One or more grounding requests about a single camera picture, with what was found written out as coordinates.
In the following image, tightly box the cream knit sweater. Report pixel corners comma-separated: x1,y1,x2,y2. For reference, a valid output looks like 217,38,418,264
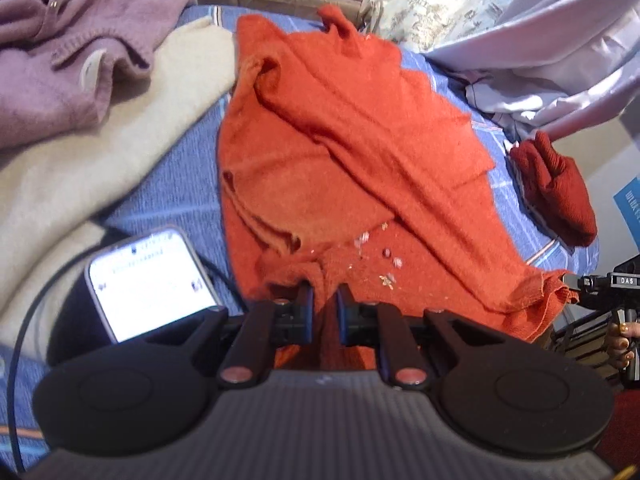
0,15,238,366

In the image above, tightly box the floral patterned pillow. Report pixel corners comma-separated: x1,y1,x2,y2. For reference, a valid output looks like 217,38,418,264
332,0,571,53

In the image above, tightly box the black cable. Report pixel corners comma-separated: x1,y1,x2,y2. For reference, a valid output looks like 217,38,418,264
7,227,246,478

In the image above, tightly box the orange knit sweater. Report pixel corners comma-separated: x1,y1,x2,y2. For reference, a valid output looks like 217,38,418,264
216,4,581,376

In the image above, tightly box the blue sign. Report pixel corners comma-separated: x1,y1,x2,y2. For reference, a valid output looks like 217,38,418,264
612,175,640,251

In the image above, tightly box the lilac bed sheet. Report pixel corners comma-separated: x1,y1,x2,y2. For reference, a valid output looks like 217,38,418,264
425,0,640,143

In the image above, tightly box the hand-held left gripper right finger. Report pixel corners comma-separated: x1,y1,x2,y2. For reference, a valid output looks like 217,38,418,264
336,283,501,404

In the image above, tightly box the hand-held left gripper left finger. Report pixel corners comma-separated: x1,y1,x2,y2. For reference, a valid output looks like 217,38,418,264
147,280,317,404

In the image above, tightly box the smartphone with lit screen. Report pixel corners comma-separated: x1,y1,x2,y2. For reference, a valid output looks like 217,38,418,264
84,226,226,345

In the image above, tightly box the mauve knit sweater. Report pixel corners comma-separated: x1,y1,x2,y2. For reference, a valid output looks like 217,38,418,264
0,0,198,151

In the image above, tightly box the person's right hand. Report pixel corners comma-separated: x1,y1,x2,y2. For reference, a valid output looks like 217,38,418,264
604,321,640,377

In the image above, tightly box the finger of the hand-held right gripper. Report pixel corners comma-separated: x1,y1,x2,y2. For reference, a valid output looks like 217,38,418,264
560,271,612,295

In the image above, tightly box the dark red knit garment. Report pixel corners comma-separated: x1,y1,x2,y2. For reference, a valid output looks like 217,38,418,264
507,130,598,248

